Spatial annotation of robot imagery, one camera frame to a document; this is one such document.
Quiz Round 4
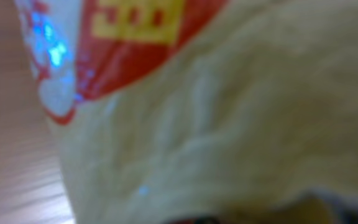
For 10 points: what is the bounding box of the yellow snack bag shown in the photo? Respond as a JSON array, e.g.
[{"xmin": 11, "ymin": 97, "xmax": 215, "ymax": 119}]
[{"xmin": 16, "ymin": 0, "xmax": 358, "ymax": 224}]

